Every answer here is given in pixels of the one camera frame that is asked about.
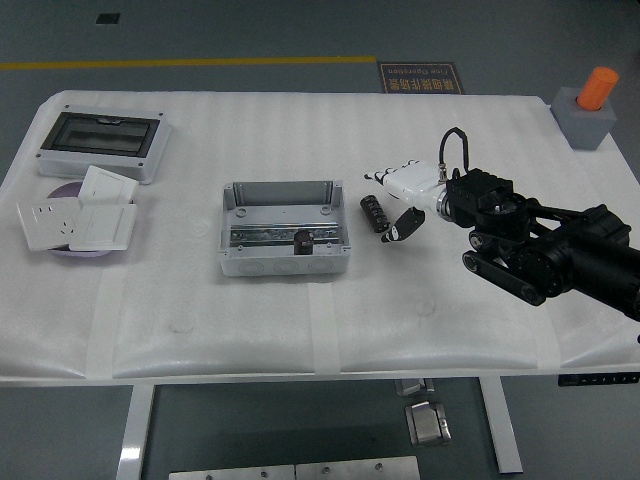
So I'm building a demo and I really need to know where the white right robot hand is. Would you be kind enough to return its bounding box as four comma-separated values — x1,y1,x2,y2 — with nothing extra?
363,158,449,245

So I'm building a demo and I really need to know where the black cylindrical battery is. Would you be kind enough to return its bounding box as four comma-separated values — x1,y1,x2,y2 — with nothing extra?
359,194,391,236
292,230,315,257

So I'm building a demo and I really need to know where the grey open junction box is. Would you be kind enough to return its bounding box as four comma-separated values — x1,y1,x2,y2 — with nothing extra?
216,178,351,278

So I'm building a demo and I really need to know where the grey box with dark window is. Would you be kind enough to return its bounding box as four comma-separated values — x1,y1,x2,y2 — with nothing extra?
35,103,173,186

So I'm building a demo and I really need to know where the white foam mat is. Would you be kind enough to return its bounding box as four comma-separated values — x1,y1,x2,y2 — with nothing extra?
0,89,640,380

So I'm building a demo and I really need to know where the grey block holder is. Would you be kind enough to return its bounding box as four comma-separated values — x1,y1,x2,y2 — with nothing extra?
550,86,617,151

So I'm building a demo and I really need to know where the small silver metal block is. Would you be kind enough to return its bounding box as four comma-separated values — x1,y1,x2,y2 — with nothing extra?
394,378,436,398

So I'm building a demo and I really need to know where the orange cylinder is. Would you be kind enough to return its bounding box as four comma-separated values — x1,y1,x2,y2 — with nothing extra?
575,66,620,112

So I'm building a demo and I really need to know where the large silver metal block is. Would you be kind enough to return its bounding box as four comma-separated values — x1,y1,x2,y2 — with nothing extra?
403,399,454,447

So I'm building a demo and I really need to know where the white table leg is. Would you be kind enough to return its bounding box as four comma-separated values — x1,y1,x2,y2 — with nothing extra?
115,383,157,480
477,377,524,475

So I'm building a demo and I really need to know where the black table control panel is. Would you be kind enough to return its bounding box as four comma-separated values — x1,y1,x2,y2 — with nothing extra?
557,372,640,387

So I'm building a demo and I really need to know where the white tape strip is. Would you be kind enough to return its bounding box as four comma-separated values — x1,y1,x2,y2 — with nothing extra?
84,272,125,380

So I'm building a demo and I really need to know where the grey metal plate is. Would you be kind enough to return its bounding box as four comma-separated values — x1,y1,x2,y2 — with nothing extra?
168,464,296,480

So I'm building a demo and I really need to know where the purple plate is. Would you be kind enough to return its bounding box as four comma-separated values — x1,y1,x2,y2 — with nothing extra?
46,182,119,260

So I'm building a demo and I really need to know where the metal mounting rail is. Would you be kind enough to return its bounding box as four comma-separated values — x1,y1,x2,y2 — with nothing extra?
228,221,341,247

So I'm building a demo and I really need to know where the white wall switch panel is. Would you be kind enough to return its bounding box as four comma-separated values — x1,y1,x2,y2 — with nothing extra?
78,165,140,205
68,202,138,252

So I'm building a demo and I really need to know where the white wall socket panel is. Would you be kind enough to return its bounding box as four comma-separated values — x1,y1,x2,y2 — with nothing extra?
15,198,84,252

